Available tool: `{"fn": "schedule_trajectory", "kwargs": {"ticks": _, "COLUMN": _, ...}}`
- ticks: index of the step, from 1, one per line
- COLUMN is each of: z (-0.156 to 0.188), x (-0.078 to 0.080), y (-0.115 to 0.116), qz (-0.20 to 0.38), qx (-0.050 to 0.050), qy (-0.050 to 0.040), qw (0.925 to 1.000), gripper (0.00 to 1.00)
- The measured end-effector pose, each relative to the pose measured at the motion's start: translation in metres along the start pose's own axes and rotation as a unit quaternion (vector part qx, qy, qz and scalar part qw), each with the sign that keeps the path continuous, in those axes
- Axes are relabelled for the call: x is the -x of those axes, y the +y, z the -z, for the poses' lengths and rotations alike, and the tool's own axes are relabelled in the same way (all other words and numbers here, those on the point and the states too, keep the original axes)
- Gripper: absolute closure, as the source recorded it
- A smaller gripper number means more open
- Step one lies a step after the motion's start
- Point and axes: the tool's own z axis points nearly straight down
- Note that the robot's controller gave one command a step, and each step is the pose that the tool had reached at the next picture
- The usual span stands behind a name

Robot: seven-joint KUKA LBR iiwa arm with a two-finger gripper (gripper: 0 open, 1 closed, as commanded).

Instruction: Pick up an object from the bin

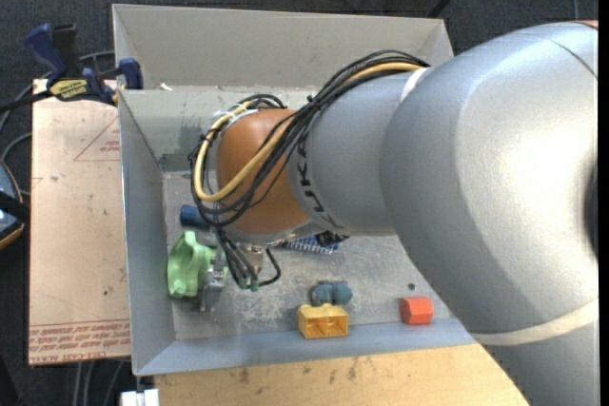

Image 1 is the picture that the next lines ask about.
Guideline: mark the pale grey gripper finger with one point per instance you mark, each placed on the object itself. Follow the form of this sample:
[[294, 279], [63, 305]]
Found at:
[[221, 257], [213, 294]]

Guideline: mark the light green toy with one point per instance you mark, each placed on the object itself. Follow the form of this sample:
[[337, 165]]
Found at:
[[188, 264]]

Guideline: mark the grey metal bin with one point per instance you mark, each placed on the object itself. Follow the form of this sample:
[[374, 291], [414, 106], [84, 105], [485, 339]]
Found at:
[[285, 295]]

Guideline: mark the dark blue cylinder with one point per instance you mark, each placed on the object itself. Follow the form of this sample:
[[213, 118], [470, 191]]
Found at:
[[191, 216]]

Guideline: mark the blue patterned packet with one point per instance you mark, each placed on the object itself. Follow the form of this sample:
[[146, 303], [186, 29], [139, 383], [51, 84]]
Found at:
[[311, 245]]

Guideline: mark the dark teal toy animal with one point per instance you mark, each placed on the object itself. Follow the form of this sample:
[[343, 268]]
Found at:
[[330, 293]]

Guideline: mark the yellow toy block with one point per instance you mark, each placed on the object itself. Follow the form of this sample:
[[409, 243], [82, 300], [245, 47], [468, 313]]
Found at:
[[323, 321]]

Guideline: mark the brown cardboard board, red print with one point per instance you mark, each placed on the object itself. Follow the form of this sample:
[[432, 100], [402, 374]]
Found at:
[[76, 228]]

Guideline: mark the orange-red block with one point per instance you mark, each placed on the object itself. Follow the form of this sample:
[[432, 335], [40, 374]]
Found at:
[[417, 310]]

